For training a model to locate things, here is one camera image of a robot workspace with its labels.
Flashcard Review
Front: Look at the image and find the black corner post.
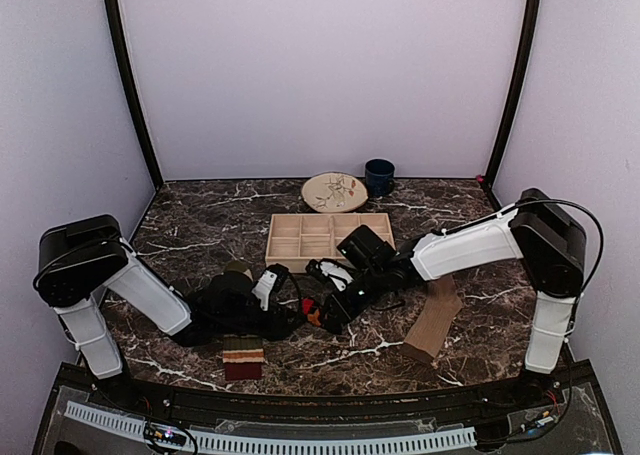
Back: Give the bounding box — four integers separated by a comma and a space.
483, 0, 541, 191
103, 0, 164, 191

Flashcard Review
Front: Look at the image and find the wooden compartment tray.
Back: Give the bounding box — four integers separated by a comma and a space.
265, 213, 395, 274

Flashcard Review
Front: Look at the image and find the tan plain sock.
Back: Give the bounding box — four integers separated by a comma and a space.
400, 275, 463, 364

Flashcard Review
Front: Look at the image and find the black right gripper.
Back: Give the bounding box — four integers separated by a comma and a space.
319, 266, 388, 326

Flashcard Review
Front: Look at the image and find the black argyle sock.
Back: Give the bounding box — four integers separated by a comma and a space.
302, 298, 325, 327

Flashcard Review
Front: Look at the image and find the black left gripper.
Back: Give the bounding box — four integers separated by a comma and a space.
215, 300, 307, 343

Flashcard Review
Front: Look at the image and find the right black corner post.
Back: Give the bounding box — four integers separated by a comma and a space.
483, 0, 541, 191

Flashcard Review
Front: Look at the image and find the patterned ceramic plate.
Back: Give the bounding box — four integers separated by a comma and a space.
301, 172, 368, 213

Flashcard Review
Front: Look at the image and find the white slotted cable duct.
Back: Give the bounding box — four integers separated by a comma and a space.
64, 401, 477, 454

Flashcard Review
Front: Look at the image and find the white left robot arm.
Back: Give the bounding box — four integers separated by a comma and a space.
33, 214, 304, 411

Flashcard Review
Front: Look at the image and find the left black corner post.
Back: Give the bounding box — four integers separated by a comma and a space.
103, 0, 164, 191

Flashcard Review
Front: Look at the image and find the dark blue mug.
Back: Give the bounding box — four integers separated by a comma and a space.
365, 159, 395, 198

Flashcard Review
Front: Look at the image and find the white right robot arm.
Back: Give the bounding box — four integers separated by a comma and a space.
307, 188, 590, 409

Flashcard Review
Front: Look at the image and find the beige striped sock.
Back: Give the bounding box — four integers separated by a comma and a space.
223, 260, 265, 382

